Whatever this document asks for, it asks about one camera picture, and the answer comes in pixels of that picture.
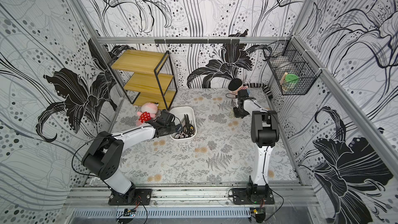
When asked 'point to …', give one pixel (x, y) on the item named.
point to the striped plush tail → (265, 86)
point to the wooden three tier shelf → (145, 76)
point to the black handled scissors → (188, 128)
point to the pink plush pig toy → (148, 111)
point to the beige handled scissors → (231, 114)
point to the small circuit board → (130, 213)
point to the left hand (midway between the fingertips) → (174, 130)
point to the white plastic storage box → (179, 112)
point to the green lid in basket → (292, 78)
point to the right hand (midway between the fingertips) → (243, 110)
